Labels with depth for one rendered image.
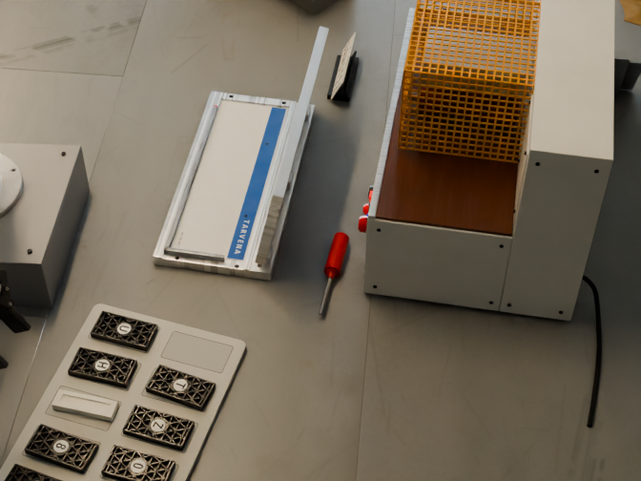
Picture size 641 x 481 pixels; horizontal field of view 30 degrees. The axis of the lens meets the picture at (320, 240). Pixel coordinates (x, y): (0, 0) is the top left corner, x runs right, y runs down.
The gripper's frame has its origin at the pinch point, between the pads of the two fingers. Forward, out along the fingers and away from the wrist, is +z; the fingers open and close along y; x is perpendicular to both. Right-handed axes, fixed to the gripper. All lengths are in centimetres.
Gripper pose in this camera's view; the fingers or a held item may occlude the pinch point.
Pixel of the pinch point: (4, 341)
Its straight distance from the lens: 169.1
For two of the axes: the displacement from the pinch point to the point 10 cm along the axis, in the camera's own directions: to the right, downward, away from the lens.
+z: 5.1, 6.9, 5.1
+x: 8.1, -1.8, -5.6
